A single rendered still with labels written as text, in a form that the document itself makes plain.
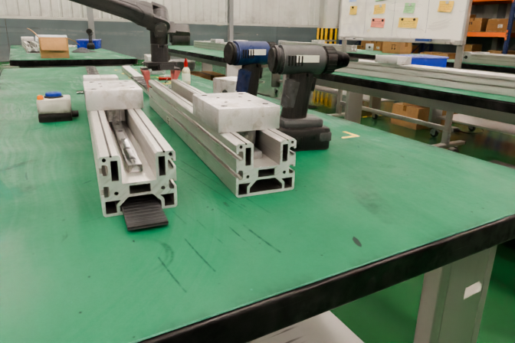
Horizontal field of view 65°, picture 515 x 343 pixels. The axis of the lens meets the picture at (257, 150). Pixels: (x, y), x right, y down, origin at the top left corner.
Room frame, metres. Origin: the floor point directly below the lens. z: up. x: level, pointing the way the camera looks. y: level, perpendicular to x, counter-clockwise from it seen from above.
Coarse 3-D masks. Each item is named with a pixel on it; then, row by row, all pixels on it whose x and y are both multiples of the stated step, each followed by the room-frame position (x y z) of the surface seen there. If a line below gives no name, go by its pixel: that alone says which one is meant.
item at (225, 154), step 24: (168, 96) 1.02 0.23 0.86; (168, 120) 1.03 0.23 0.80; (192, 120) 0.84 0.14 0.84; (192, 144) 0.80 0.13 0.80; (216, 144) 0.66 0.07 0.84; (240, 144) 0.57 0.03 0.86; (264, 144) 0.65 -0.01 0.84; (288, 144) 0.61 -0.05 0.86; (216, 168) 0.66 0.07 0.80; (240, 168) 0.57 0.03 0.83; (264, 168) 0.59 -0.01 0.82; (288, 168) 0.61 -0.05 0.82; (240, 192) 0.58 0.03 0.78; (264, 192) 0.59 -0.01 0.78
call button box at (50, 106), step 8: (48, 96) 1.07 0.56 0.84; (56, 96) 1.07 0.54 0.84; (64, 96) 1.09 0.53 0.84; (40, 104) 1.03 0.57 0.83; (48, 104) 1.04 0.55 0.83; (56, 104) 1.05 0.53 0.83; (64, 104) 1.06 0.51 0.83; (40, 112) 1.03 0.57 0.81; (48, 112) 1.04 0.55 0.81; (56, 112) 1.05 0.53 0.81; (64, 112) 1.06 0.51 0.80; (72, 112) 1.09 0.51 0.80; (40, 120) 1.03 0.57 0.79; (48, 120) 1.04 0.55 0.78; (56, 120) 1.05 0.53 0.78; (64, 120) 1.06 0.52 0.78
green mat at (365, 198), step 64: (0, 128) 0.97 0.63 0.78; (64, 128) 0.98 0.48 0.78; (0, 192) 0.57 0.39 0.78; (64, 192) 0.58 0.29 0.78; (192, 192) 0.59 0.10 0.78; (320, 192) 0.60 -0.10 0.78; (384, 192) 0.61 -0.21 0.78; (448, 192) 0.61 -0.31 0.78; (512, 192) 0.62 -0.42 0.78; (0, 256) 0.39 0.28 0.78; (64, 256) 0.40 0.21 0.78; (128, 256) 0.40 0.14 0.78; (192, 256) 0.40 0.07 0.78; (256, 256) 0.41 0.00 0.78; (320, 256) 0.41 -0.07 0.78; (384, 256) 0.41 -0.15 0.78; (0, 320) 0.29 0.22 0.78; (64, 320) 0.29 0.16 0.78; (128, 320) 0.30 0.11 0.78; (192, 320) 0.30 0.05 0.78
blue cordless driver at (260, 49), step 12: (228, 48) 1.03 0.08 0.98; (240, 48) 1.02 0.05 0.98; (252, 48) 1.04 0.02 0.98; (264, 48) 1.06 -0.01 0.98; (228, 60) 1.03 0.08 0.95; (240, 60) 1.02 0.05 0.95; (252, 60) 1.04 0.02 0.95; (264, 60) 1.06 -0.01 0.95; (240, 72) 1.04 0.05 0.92; (252, 72) 1.05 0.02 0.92; (240, 84) 1.04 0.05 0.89; (252, 84) 1.05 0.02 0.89
